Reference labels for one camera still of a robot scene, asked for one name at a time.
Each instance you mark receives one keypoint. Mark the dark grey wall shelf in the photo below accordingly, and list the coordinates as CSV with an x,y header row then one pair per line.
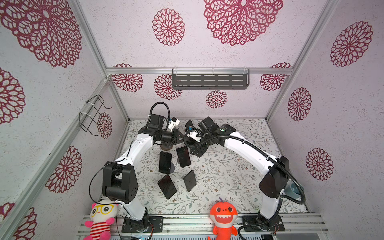
x,y
213,81

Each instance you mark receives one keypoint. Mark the red shark plush toy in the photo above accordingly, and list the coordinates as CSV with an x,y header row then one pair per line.
x,y
224,214

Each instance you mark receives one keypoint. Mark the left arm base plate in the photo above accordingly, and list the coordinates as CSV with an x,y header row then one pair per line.
x,y
146,225

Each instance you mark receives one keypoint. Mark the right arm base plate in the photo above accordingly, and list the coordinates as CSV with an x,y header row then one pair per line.
x,y
252,223

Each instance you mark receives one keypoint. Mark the grey phone stand left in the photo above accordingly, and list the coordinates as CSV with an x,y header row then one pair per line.
x,y
172,168

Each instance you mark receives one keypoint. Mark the purple-edged phone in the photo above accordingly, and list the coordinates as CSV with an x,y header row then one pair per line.
x,y
165,163

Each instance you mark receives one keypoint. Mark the pink striped plush toy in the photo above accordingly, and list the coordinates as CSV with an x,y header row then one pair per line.
x,y
102,217

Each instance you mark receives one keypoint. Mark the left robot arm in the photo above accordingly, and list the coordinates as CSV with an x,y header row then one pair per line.
x,y
120,183

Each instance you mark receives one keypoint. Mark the teal cup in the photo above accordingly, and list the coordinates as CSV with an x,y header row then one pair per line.
x,y
292,191

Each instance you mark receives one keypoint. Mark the black wire wall rack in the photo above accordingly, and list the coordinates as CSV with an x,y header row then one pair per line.
x,y
96,121

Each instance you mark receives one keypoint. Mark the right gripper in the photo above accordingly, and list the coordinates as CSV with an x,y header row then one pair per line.
x,y
196,145

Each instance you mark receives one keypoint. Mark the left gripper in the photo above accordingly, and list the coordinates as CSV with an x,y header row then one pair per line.
x,y
176,136

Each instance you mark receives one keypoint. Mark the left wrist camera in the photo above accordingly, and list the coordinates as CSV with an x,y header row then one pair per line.
x,y
173,123

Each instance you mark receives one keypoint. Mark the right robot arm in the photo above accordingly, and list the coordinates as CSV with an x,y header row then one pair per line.
x,y
277,184

